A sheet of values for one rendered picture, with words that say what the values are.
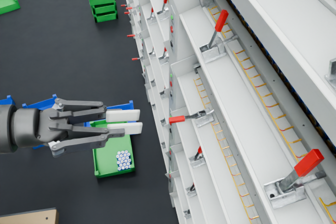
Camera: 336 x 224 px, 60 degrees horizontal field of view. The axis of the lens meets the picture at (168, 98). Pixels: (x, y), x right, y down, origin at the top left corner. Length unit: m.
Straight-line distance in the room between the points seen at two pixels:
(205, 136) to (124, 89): 1.38
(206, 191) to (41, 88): 1.57
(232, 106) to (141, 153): 1.24
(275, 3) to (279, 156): 0.19
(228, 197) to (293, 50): 0.37
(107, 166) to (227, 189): 1.10
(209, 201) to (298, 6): 0.57
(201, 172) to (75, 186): 0.94
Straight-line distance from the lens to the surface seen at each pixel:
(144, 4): 1.44
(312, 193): 0.39
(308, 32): 0.28
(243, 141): 0.42
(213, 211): 0.77
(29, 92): 2.14
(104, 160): 1.63
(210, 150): 0.63
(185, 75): 0.77
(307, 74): 0.25
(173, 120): 0.64
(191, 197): 0.99
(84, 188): 1.61
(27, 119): 0.59
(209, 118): 0.66
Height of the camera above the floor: 1.40
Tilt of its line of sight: 48 degrees down
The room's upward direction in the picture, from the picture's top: straight up
